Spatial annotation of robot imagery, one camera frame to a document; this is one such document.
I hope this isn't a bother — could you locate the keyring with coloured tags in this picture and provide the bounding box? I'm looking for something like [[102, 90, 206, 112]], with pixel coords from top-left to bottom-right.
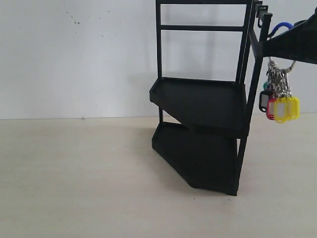
[[259, 57, 300, 123]]

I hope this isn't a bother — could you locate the black two-tier rack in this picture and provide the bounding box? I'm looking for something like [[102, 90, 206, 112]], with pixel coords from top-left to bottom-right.
[[149, 0, 272, 196]]

